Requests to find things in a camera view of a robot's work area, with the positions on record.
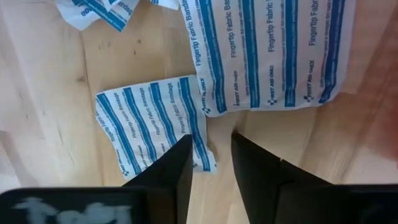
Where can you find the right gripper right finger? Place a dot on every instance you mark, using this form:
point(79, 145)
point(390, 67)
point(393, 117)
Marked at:
point(256, 174)

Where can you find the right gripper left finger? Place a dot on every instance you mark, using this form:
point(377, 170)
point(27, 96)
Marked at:
point(177, 174)

